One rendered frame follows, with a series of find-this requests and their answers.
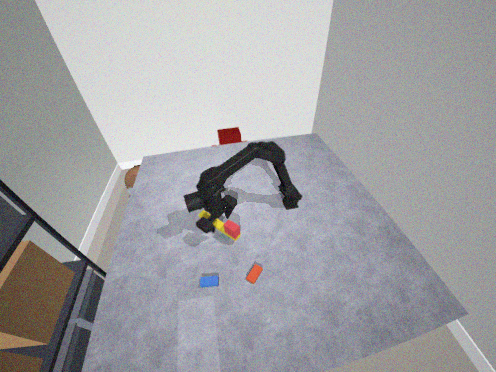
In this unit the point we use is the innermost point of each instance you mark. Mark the blue rectangular block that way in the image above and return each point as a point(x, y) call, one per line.
point(209, 281)

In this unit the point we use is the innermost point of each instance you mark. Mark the orange rectangular bar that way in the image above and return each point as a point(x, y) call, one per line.
point(254, 273)

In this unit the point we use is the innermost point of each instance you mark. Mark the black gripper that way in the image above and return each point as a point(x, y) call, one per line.
point(226, 206)

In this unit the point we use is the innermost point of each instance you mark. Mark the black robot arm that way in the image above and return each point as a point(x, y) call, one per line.
point(211, 181)

